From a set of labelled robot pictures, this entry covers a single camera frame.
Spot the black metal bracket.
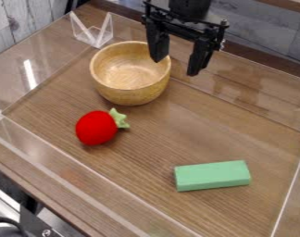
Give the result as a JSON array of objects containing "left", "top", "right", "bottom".
[{"left": 19, "top": 206, "right": 63, "bottom": 237}]

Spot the clear acrylic tray wall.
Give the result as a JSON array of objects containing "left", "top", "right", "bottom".
[{"left": 0, "top": 114, "right": 201, "bottom": 237}]

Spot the red plush strawberry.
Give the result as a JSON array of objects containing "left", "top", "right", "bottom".
[{"left": 75, "top": 108, "right": 130, "bottom": 145}]

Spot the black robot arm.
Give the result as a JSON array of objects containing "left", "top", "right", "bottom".
[{"left": 142, "top": 0, "right": 229, "bottom": 76}]

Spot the clear acrylic triangular stand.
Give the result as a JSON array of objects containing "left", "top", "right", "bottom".
[{"left": 70, "top": 11, "right": 113, "bottom": 49}]

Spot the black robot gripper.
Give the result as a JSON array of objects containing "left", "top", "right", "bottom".
[{"left": 142, "top": 0, "right": 229, "bottom": 76}]

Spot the wooden bowl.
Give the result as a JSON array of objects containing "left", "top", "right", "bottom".
[{"left": 90, "top": 41, "right": 172, "bottom": 106}]

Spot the green foam block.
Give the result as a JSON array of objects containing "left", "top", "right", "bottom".
[{"left": 176, "top": 160, "right": 252, "bottom": 192}]

